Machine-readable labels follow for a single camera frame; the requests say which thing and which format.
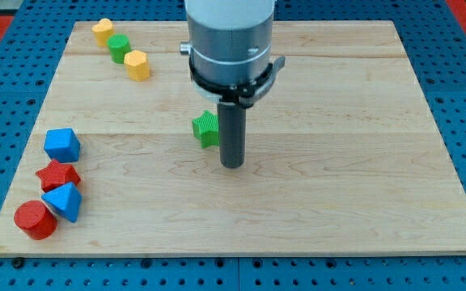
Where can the green star block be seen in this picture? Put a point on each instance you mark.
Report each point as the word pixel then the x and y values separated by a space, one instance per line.
pixel 205 129

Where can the yellow heart block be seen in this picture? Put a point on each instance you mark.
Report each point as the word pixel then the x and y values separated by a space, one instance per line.
pixel 102 30

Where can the green cylinder block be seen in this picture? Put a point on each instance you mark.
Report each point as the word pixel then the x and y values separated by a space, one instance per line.
pixel 118 46

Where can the blue cube block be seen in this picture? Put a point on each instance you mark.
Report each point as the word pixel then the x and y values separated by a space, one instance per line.
pixel 62 145

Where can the yellow hexagon block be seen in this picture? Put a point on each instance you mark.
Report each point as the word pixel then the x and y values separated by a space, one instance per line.
pixel 137 65

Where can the wooden board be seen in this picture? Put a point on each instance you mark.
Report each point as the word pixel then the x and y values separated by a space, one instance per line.
pixel 343 157

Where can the red star block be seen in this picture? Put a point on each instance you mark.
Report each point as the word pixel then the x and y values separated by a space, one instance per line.
pixel 56 174

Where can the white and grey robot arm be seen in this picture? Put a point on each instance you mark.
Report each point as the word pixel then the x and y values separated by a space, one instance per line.
pixel 229 50

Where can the red cylinder block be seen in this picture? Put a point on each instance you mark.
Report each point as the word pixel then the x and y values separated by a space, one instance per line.
pixel 35 220

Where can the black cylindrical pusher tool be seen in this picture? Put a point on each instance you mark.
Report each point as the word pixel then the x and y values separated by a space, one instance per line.
pixel 231 127

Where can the blue triangle block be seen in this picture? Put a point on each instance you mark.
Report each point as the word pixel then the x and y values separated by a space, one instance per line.
pixel 65 201

